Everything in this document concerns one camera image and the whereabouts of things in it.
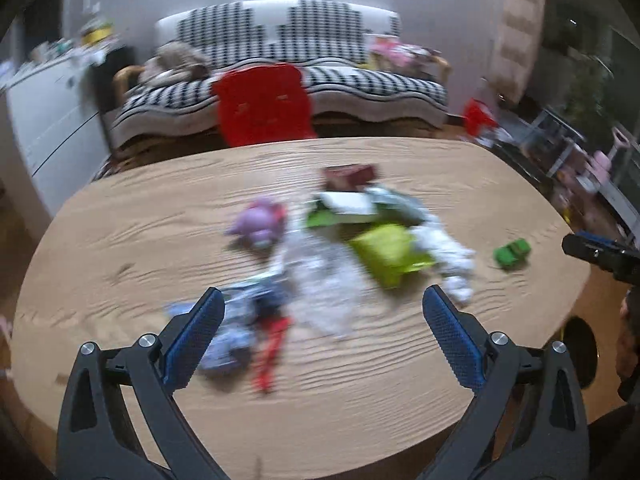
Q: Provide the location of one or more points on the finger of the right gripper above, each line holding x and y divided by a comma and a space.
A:
608, 255

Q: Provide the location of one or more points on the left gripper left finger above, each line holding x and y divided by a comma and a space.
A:
96, 437

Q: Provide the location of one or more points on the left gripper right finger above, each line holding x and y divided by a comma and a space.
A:
526, 420

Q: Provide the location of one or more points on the green toy car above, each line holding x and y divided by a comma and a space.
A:
512, 255

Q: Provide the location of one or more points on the red ribbon strip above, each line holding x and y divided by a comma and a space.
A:
274, 329

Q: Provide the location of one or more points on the white tissue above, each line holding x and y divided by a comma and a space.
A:
453, 262

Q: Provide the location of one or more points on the blue white wrapper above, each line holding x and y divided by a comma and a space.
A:
221, 338

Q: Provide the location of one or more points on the lime green wrapper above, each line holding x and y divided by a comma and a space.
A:
388, 253

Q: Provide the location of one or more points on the green silver packet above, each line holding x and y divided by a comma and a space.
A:
392, 206

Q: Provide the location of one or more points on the purple plush toy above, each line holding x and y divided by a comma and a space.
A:
260, 225

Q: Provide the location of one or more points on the clear plastic bag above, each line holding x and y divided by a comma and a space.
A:
332, 293

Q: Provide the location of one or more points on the dark red snack packet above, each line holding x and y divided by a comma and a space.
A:
349, 178

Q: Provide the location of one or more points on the white cardboard box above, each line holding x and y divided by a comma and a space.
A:
349, 204

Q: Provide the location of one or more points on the black yellow trash bin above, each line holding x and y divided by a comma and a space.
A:
580, 341

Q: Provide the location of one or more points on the pink toy ride-on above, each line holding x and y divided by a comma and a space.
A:
598, 166

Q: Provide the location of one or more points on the black metal rack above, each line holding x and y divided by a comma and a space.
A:
542, 149

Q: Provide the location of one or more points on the red bag on floor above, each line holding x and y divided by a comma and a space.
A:
477, 117

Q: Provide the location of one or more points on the beige patterned curtain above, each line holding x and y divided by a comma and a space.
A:
516, 47

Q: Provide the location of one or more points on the pink cushion on sofa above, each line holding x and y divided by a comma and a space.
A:
389, 53

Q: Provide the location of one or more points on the white drawer cabinet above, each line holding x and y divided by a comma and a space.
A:
52, 143

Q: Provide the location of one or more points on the red bear-shaped chair back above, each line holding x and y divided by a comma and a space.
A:
263, 104

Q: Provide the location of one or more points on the beige plush on sofa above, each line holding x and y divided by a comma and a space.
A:
174, 62

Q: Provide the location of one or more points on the black white striped sofa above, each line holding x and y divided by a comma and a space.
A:
325, 39

